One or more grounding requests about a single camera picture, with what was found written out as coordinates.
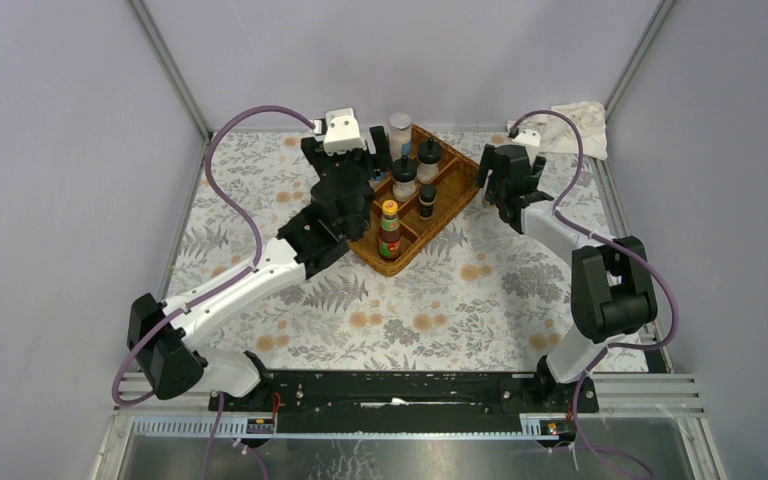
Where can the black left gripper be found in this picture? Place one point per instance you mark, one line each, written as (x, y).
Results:
(337, 160)

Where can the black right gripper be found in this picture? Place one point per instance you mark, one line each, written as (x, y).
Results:
(487, 164)

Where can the white jar wide black lid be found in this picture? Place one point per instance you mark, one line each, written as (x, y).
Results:
(404, 174)

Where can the silver lid white grain jar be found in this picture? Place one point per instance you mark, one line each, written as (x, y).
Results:
(400, 135)

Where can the white bottle black cap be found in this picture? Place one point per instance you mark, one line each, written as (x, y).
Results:
(429, 155)

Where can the brown wicker divided basket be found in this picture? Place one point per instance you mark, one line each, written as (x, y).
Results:
(455, 189)

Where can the small pepper jar black cap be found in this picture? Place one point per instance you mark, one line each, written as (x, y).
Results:
(427, 198)

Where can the red sauce bottle yellow cap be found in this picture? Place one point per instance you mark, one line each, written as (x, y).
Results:
(390, 231)

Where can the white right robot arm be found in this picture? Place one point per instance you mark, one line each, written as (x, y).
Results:
(611, 294)

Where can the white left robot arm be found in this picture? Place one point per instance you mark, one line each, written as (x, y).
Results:
(167, 338)

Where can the white crumpled cloth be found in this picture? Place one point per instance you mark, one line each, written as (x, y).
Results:
(557, 136)

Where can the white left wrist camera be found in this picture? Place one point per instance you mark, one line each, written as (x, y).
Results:
(340, 131)

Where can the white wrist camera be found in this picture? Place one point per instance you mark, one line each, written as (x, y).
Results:
(526, 137)
(340, 131)

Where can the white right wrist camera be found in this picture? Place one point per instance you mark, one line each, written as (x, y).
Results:
(526, 137)

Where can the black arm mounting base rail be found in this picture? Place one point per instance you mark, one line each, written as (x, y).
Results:
(406, 402)

